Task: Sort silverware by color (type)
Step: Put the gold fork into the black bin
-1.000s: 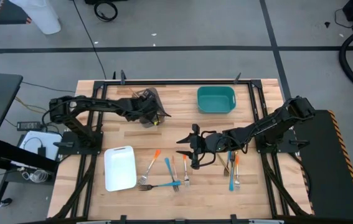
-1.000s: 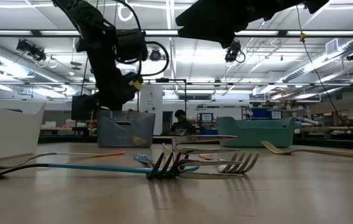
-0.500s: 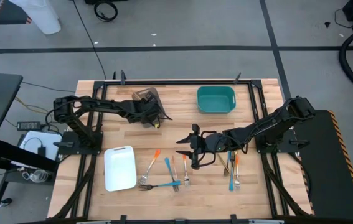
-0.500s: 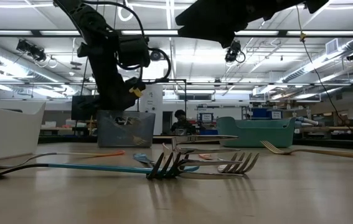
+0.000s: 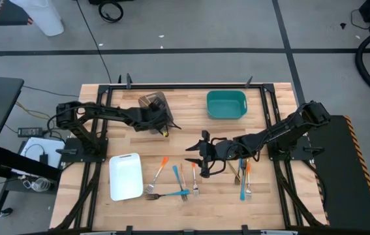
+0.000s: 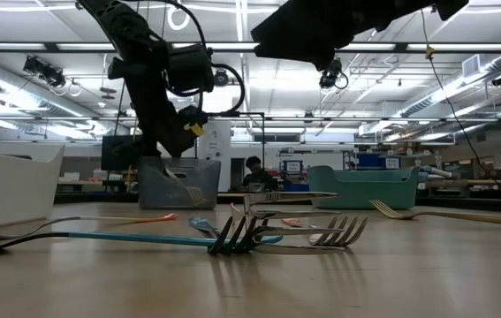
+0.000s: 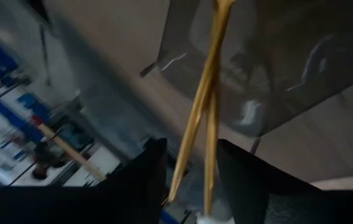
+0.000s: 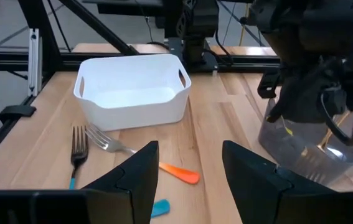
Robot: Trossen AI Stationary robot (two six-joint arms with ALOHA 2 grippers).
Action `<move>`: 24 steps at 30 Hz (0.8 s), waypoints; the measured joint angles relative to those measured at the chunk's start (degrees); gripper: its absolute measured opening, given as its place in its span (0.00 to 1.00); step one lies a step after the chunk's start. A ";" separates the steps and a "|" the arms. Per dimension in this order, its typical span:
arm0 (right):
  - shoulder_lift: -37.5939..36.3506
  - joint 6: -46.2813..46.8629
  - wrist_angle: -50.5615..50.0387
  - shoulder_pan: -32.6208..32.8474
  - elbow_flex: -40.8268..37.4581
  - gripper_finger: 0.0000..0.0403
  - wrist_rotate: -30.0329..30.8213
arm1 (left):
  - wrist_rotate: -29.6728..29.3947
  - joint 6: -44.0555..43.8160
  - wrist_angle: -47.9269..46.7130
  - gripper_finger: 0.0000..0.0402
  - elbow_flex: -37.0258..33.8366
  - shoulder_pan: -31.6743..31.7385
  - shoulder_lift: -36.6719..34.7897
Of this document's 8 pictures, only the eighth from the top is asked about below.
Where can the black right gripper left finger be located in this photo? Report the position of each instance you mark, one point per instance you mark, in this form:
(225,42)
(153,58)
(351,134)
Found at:
(117,202)

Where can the black table clamp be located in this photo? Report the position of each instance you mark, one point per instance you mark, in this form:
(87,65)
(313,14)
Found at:
(17,112)

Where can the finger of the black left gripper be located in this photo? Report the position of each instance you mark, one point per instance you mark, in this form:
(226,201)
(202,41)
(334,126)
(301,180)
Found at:
(288,105)
(311,104)

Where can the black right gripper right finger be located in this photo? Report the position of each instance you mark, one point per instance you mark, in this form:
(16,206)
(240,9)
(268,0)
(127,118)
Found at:
(272,202)

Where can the clear grey plastic bin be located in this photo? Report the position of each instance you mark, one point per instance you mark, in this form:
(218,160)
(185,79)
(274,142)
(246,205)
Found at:
(275,146)

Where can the white plastic bin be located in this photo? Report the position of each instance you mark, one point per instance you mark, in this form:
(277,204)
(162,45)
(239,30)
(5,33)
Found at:
(132,115)

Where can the silver aluminium bracket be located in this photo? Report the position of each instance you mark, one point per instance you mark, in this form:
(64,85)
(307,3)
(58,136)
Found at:
(34,62)

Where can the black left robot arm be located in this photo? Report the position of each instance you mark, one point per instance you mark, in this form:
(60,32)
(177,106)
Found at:
(198,18)

